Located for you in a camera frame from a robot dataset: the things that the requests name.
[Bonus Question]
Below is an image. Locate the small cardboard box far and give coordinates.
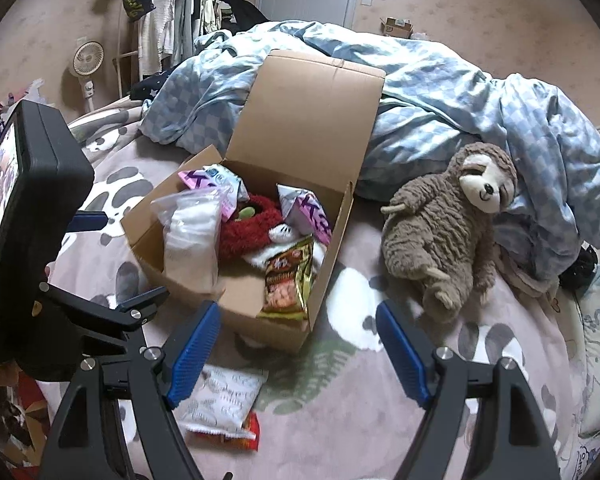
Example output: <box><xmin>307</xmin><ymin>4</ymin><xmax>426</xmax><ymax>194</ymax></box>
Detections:
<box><xmin>380</xmin><ymin>18</ymin><xmax>413</xmax><ymax>39</ymax></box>

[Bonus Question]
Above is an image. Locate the yellow green snack packet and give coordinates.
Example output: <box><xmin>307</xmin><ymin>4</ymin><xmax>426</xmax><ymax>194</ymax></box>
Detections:
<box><xmin>257</xmin><ymin>236</ymin><xmax>313</xmax><ymax>321</ymax></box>

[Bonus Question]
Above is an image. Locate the clear cotton pads bag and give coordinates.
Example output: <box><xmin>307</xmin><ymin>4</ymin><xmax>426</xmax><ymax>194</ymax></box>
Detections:
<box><xmin>150</xmin><ymin>188</ymin><xmax>225</xmax><ymax>295</ymax></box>

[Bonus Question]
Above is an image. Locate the brown sloth plush toy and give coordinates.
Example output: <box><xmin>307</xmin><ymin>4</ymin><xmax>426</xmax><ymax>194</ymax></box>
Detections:
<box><xmin>381</xmin><ymin>142</ymin><xmax>517</xmax><ymax>323</ymax></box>

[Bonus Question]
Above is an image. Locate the pink blue tissue pack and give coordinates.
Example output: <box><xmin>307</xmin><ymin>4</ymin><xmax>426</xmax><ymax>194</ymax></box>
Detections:
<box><xmin>178</xmin><ymin>164</ymin><xmax>250</xmax><ymax>222</ymax></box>

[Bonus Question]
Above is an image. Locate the panda print pink blanket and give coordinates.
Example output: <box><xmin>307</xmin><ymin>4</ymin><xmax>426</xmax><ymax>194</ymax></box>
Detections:
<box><xmin>52</xmin><ymin>101</ymin><xmax>600</xmax><ymax>479</ymax></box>

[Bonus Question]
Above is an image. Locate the white green patterned snack pack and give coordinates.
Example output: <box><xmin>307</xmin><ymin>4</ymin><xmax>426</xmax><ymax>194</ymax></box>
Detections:
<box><xmin>174</xmin><ymin>364</ymin><xmax>268</xmax><ymax>436</ymax></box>

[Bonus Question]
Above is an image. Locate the white fluffy sock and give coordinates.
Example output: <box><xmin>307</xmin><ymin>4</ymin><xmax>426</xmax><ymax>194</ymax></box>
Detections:
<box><xmin>242</xmin><ymin>223</ymin><xmax>327</xmax><ymax>275</ymax></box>

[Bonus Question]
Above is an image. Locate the open cardboard box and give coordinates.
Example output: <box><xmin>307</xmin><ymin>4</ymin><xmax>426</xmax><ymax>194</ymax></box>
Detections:
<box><xmin>120</xmin><ymin>49</ymin><xmax>387</xmax><ymax>356</ymax></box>

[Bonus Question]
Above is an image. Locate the red snack packet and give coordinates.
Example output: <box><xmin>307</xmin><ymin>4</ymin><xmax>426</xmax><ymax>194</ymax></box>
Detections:
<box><xmin>194</xmin><ymin>410</ymin><xmax>261</xmax><ymax>452</ymax></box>

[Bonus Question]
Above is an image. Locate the blue checkered duvet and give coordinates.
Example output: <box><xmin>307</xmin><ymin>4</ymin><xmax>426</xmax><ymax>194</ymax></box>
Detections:
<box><xmin>140</xmin><ymin>20</ymin><xmax>600</xmax><ymax>281</ymax></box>

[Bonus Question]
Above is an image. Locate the white standing fan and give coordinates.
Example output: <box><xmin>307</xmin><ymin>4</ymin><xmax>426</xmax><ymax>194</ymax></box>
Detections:
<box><xmin>69</xmin><ymin>38</ymin><xmax>105</xmax><ymax>112</ymax></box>

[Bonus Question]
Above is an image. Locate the red fluffy sock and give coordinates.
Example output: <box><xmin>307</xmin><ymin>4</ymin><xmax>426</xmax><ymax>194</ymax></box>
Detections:
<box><xmin>219</xmin><ymin>194</ymin><xmax>283</xmax><ymax>261</ymax></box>

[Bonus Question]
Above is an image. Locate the clothes rack with garments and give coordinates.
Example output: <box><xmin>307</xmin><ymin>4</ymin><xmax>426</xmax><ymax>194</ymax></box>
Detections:
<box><xmin>112</xmin><ymin>0</ymin><xmax>268</xmax><ymax>94</ymax></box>

